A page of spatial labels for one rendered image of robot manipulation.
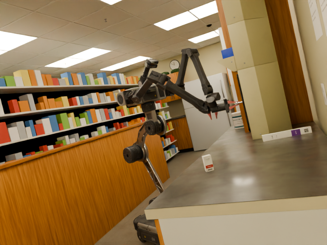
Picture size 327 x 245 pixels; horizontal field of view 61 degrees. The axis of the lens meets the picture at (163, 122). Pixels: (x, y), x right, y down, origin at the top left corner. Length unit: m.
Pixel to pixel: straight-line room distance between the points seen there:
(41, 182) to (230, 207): 2.21
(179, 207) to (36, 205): 2.01
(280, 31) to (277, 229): 1.62
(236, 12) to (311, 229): 1.40
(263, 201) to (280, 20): 1.62
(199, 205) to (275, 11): 1.68
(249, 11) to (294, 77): 0.61
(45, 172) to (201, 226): 2.14
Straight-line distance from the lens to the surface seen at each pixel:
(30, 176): 2.82
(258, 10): 2.04
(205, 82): 2.40
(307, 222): 0.95
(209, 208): 0.96
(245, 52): 1.91
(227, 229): 0.98
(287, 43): 2.28
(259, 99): 1.90
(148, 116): 2.66
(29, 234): 2.82
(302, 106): 2.27
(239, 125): 2.61
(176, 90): 2.01
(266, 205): 0.93
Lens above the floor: 1.28
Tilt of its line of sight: 3 degrees down
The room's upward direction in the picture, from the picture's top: 14 degrees counter-clockwise
